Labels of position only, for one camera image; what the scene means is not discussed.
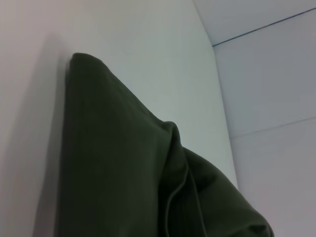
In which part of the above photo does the dark green shirt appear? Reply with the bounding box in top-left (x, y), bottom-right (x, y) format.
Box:
top-left (53, 52), bottom-right (275, 237)

